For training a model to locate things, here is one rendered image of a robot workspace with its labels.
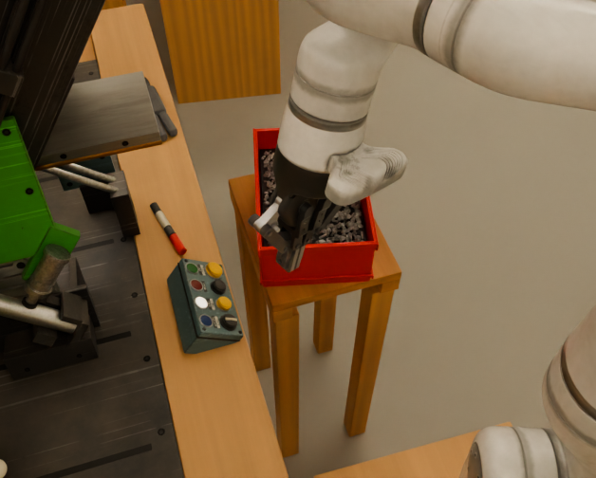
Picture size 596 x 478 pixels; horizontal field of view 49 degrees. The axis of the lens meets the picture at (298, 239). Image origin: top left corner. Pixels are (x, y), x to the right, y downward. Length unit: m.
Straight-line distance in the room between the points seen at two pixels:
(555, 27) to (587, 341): 0.20
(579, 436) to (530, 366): 1.64
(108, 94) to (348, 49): 0.66
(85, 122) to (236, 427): 0.52
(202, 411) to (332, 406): 1.02
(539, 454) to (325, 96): 0.39
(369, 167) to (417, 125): 2.22
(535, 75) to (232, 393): 0.73
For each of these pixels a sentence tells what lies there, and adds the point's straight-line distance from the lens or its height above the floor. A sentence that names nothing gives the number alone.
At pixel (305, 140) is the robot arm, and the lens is 0.56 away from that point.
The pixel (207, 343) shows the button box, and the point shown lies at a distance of 1.04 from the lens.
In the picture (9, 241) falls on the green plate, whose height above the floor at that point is 1.10.
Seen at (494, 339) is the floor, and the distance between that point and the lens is 2.19.
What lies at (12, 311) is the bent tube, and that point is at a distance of 1.03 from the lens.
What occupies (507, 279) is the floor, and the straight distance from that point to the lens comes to 2.33.
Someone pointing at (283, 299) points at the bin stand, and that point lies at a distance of 1.22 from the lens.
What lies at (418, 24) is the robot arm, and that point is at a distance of 0.45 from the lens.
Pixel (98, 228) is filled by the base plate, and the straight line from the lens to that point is 1.25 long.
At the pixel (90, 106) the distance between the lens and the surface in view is 1.12.
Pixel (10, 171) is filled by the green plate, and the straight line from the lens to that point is 0.94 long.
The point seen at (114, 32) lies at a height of 0.90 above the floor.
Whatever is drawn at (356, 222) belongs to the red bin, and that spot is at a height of 0.88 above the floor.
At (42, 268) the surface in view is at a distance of 0.99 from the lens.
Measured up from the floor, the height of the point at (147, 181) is 0.90.
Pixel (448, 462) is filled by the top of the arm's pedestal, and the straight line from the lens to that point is 1.06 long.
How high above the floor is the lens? 1.82
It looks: 52 degrees down
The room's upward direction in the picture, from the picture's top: straight up
